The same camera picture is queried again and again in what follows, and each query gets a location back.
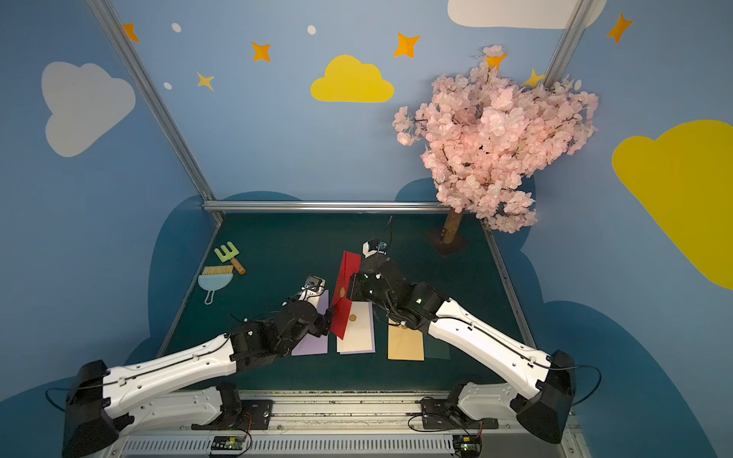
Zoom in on red envelope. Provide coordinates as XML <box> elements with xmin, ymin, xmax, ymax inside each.
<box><xmin>329</xmin><ymin>252</ymin><xmax>362</xmax><ymax>339</ymax></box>

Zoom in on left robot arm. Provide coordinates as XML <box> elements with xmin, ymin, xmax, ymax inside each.
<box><xmin>62</xmin><ymin>301</ymin><xmax>333</xmax><ymax>457</ymax></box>

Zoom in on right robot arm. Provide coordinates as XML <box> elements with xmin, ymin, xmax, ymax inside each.
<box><xmin>335</xmin><ymin>251</ymin><xmax>576</xmax><ymax>444</ymax></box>

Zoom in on tan kraft envelope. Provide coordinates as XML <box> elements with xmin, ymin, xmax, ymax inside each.
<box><xmin>387</xmin><ymin>321</ymin><xmax>425</xmax><ymax>362</ymax></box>

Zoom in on dark green envelope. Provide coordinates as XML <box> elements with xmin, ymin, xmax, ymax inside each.
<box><xmin>424</xmin><ymin>336</ymin><xmax>450</xmax><ymax>360</ymax></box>

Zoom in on blue toy brush dustpan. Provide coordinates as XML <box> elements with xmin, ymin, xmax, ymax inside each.
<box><xmin>198</xmin><ymin>264</ymin><xmax>234</xmax><ymax>305</ymax></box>

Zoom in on green toy rake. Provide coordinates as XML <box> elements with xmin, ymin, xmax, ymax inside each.
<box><xmin>214</xmin><ymin>242</ymin><xmax>246</xmax><ymax>275</ymax></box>

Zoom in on left controller board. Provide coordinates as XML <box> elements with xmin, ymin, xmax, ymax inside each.
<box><xmin>209</xmin><ymin>435</ymin><xmax>248</xmax><ymax>456</ymax></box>

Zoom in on controller board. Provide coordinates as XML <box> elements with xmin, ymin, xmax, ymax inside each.
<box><xmin>452</xmin><ymin>435</ymin><xmax>482</xmax><ymax>458</ymax></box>
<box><xmin>209</xmin><ymin>435</ymin><xmax>248</xmax><ymax>456</ymax></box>

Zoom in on right controller board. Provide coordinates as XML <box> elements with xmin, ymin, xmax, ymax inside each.
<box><xmin>452</xmin><ymin>435</ymin><xmax>482</xmax><ymax>458</ymax></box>

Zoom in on pink blossom artificial tree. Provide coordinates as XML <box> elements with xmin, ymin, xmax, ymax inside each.
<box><xmin>392</xmin><ymin>45</ymin><xmax>599</xmax><ymax>252</ymax></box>

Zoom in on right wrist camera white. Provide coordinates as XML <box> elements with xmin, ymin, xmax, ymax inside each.
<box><xmin>362</xmin><ymin>239</ymin><xmax>389</xmax><ymax>259</ymax></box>

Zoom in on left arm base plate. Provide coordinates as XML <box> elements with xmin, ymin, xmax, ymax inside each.
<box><xmin>191</xmin><ymin>399</ymin><xmax>274</xmax><ymax>431</ymax></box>

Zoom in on aluminium front rail base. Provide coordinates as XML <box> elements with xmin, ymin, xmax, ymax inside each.
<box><xmin>99</xmin><ymin>387</ymin><xmax>591</xmax><ymax>457</ymax></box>

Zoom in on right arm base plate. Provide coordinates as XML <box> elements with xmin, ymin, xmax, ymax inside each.
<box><xmin>418</xmin><ymin>397</ymin><xmax>499</xmax><ymax>431</ymax></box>

